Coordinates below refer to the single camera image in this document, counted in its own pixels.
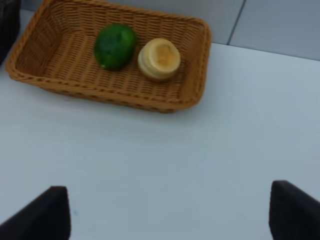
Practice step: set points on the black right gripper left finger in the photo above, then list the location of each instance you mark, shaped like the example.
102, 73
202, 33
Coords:
47, 217

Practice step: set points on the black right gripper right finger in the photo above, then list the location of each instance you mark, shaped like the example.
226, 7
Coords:
293, 214

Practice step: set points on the green lime fruit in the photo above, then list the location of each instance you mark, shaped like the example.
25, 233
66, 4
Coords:
114, 46

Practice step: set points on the red yellow peach fruit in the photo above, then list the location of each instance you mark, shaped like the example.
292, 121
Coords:
159, 59

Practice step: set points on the light orange wicker basket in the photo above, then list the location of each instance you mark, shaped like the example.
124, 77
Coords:
56, 53

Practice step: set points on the dark brown wicker basket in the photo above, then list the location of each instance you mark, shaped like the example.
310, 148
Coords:
9, 25

